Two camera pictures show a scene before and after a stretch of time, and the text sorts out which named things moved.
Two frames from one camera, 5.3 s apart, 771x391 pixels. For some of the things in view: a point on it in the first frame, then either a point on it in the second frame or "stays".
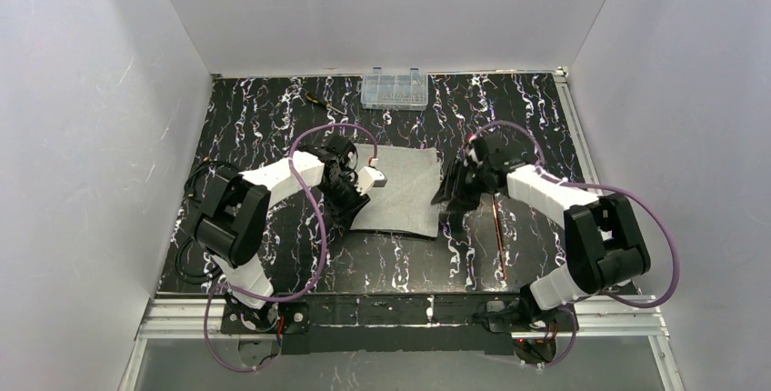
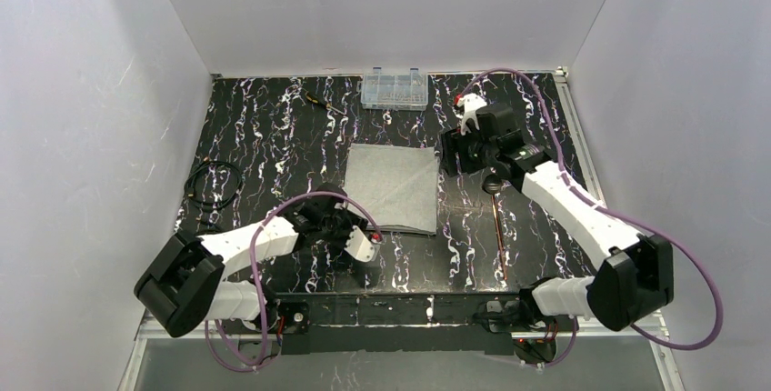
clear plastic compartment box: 397,92 stays
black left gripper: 345,196 -> 343,244
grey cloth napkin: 409,203 stays
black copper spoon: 499,236 stays
